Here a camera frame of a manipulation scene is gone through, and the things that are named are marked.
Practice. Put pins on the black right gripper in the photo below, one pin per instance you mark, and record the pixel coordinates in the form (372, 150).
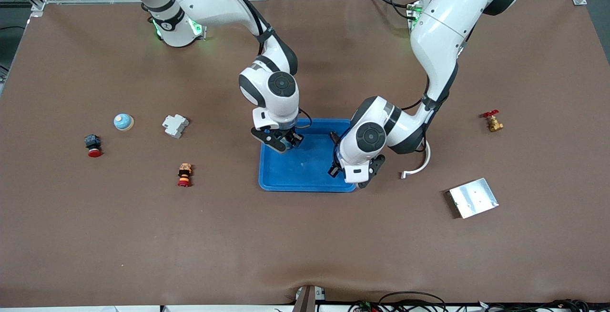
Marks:
(290, 137)

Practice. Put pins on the light blue desk bell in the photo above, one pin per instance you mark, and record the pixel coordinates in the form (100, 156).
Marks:
(123, 122)

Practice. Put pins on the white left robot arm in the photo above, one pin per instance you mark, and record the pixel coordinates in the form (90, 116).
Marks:
(443, 31)

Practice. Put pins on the blue plastic tray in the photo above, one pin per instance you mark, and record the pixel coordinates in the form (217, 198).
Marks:
(305, 174)

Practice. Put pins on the brown table mat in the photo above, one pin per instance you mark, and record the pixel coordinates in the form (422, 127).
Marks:
(305, 245)

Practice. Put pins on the red orange emergency stop button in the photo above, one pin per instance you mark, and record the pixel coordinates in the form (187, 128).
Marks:
(184, 174)

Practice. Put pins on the white circuit breaker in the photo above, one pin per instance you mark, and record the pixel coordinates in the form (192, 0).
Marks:
(174, 125)

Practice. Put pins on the silver metal plate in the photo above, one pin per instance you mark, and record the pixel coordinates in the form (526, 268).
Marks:
(474, 197)

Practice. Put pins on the red mushroom push button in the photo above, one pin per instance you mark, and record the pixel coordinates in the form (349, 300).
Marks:
(93, 141)

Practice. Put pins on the white curved plastic bracket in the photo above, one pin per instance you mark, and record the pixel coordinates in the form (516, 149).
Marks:
(428, 157)

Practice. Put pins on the grey table clamp bracket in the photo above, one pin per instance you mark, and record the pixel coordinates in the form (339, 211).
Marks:
(307, 300)

